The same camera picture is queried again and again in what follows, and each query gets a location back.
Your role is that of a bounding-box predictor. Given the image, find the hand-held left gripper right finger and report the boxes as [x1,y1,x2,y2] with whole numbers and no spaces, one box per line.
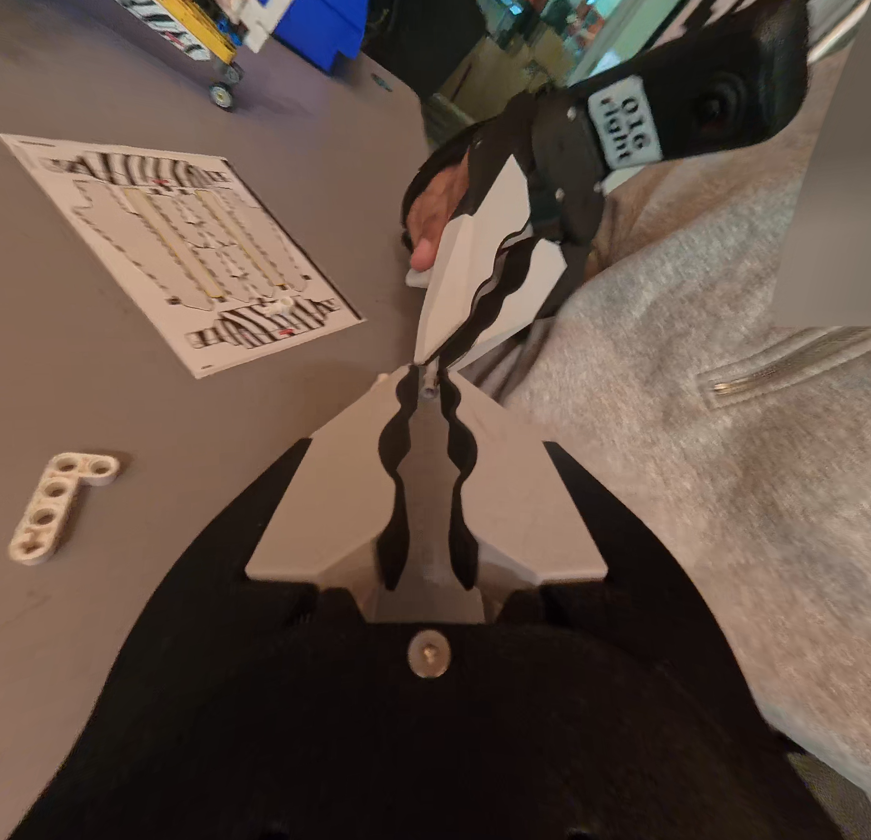
[437,371,608,591]

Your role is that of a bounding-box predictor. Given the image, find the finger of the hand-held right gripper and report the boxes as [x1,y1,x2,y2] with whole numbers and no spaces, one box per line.
[414,156,533,366]
[441,238,568,373]

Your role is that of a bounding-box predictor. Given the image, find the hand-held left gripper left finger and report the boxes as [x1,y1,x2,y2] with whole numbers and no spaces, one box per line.
[245,367,419,592]

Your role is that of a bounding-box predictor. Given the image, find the grey hoodie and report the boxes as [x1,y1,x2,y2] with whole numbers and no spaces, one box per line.
[470,58,871,814]

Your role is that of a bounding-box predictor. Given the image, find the white L-shaped lego beam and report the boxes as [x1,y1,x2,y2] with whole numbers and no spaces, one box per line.
[8,452,122,567]

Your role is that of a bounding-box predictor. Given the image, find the zebra striped sticker sheet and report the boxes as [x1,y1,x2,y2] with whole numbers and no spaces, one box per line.
[0,132,367,380]

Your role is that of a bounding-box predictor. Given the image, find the person's right hand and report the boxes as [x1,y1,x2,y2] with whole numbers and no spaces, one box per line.
[406,161,472,274]

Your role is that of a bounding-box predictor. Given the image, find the blue plastic bin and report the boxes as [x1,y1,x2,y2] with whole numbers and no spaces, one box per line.
[272,0,375,75]

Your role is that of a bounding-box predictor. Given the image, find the yellow white lego vehicle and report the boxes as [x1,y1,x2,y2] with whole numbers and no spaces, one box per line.
[75,0,300,113]

